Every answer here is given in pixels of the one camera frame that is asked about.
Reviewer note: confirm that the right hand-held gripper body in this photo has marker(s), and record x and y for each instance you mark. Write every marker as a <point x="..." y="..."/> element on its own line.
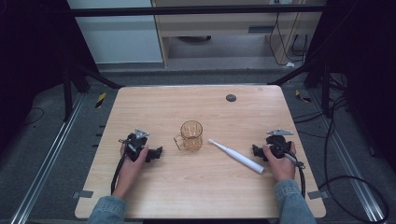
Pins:
<point x="278" y="146"/>

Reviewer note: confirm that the white cabinet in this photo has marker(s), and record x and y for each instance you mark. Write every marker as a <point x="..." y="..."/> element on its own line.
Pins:
<point x="118" y="37"/>

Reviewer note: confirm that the black horizontal frame bar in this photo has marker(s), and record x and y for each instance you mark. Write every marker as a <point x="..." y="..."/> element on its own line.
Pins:
<point x="186" y="11"/>

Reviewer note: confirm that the black metal stand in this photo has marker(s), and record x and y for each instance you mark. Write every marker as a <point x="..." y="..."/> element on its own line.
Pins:
<point x="81" y="77"/>
<point x="320" y="77"/>

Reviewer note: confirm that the person's right hand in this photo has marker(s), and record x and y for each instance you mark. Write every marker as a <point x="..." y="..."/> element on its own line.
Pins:
<point x="282" y="168"/>

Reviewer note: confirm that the grey tape piece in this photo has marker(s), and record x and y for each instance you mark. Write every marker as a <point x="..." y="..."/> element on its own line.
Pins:
<point x="83" y="194"/>
<point x="317" y="195"/>

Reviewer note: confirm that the light wooden desk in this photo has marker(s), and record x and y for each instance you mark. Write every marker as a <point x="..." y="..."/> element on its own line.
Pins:
<point x="218" y="23"/>

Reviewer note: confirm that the dark round table grommet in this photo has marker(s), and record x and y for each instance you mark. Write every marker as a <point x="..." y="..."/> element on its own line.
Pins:
<point x="231" y="98"/>

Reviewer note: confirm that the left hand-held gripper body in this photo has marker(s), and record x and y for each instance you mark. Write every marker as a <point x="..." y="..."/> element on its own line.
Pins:
<point x="134" y="145"/>

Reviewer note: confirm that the white electric toothbrush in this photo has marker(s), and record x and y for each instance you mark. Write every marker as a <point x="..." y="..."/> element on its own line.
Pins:
<point x="239" y="157"/>

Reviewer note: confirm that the yellow black tape strip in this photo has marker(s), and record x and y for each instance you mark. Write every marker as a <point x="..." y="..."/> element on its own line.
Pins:
<point x="302" y="97"/>
<point x="100" y="100"/>

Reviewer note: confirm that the white plug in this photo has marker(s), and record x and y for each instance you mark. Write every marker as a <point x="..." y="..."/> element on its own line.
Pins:
<point x="289" y="64"/>

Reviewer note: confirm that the amber glass cup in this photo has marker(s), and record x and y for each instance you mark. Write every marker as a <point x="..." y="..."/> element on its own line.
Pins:
<point x="190" y="137"/>

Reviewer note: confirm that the person's left hand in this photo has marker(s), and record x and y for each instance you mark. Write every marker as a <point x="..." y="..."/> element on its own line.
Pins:
<point x="130" y="172"/>

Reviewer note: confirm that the aluminium floor rail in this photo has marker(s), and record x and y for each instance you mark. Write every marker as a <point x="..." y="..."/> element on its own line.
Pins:
<point x="46" y="161"/>
<point x="351" y="168"/>

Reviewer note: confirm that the dark curtain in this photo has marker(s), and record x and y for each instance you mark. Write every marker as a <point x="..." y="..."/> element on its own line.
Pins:
<point x="367" y="77"/>
<point x="31" y="62"/>

